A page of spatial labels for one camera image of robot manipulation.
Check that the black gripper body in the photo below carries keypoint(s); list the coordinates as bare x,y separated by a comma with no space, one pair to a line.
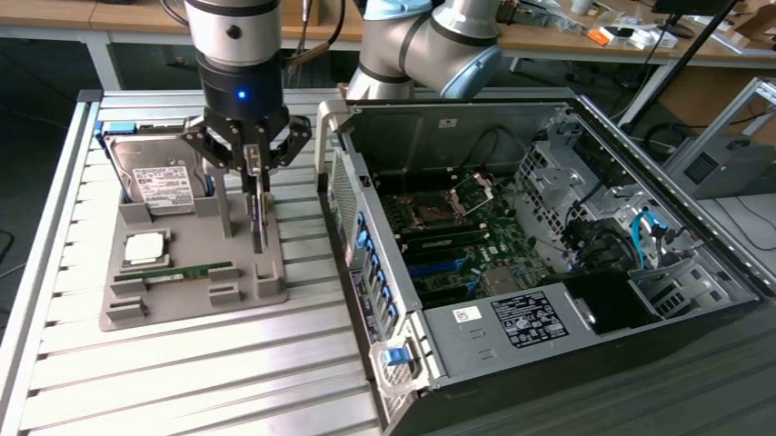
242,91

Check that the graphics card with metal bracket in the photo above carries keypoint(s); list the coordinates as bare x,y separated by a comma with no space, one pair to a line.
259,218

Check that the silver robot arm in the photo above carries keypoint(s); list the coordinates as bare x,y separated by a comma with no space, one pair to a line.
233,27

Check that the hard disk in blue carrier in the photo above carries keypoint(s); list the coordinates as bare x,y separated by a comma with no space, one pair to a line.
158,172

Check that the socket locking lever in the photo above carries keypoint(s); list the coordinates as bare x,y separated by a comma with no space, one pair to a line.
404,181

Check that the silver CPU chip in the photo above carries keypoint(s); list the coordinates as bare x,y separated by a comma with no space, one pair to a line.
146,250

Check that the CPU socket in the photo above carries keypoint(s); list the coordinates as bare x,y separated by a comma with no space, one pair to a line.
433,211

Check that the green RAM stick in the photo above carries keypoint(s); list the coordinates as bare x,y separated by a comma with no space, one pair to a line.
182,274

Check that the metal socket cover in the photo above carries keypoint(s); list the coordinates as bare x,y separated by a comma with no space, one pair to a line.
476,193

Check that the black RAM stick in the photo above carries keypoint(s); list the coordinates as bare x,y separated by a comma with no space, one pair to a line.
442,240

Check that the wooden desk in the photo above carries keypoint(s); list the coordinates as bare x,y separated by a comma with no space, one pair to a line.
746,56
60,18

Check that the grey parts rack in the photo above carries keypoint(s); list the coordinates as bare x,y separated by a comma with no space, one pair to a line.
182,300

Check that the blue expansion slot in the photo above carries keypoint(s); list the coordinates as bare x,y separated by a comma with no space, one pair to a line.
433,269

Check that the open PC case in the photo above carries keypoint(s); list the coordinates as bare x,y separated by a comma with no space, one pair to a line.
516,118

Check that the green motherboard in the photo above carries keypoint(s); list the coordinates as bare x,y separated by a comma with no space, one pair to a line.
504,236

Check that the silver chipset heatsink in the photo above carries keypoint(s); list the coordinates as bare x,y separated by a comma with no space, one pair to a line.
504,280

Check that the blue case latch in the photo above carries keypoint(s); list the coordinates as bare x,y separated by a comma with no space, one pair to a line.
394,356

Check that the grey power supply unit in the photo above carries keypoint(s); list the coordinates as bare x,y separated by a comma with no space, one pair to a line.
473,345

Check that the small orange box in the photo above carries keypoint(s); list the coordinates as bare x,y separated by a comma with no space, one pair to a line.
599,36

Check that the white cup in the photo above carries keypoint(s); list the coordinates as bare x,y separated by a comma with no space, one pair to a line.
583,5

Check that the white flat device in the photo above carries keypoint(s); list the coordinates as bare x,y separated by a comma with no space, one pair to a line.
652,40

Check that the black monitor with stand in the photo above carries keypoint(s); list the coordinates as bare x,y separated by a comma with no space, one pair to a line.
673,29

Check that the black stand pole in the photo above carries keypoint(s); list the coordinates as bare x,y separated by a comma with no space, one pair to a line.
689,52

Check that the metal disk bay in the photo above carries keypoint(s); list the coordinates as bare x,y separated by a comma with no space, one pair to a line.
667,290

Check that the grey computer tower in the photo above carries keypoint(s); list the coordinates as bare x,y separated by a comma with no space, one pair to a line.
727,172

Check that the open brown cardboard box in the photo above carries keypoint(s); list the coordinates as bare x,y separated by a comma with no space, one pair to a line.
758,27

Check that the aluminium profile frame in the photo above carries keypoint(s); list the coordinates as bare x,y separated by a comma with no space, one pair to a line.
760,88

